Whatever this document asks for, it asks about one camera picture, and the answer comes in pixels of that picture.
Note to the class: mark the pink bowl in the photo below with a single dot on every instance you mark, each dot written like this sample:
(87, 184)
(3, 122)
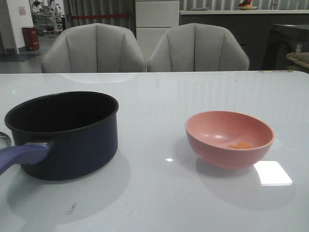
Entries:
(209, 134)

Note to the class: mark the orange ham slices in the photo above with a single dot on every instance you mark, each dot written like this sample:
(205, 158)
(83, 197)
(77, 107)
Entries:
(241, 145)

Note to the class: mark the glass lid with blue knob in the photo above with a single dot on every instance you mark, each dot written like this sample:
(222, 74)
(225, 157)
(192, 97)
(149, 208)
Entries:
(5, 140)

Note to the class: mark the right grey armchair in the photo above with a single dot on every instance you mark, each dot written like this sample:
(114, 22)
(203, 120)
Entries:
(198, 47)

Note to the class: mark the grey armchair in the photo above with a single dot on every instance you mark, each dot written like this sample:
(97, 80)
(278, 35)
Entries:
(198, 47)
(94, 48)

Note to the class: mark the dark blue saucepan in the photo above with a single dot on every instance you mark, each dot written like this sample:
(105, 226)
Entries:
(62, 136)

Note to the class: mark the left grey armchair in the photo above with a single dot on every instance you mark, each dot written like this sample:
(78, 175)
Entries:
(94, 48)

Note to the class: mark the white drawer cabinet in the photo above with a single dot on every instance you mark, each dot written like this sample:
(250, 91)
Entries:
(153, 18)

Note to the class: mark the grey counter with white top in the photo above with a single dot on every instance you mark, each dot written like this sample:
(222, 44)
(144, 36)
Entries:
(250, 27)

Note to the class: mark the coloured sticker strip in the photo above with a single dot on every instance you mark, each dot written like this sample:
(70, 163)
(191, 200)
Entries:
(275, 71)

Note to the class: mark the fruit plate on counter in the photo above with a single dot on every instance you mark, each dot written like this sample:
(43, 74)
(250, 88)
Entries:
(246, 5)

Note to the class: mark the red bin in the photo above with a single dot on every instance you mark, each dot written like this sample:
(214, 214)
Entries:
(30, 38)

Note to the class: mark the dark appliance at right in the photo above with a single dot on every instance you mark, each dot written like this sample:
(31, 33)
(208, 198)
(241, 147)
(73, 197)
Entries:
(282, 40)

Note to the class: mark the beige cushion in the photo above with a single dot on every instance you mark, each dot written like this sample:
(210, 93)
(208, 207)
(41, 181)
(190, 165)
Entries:
(298, 62)

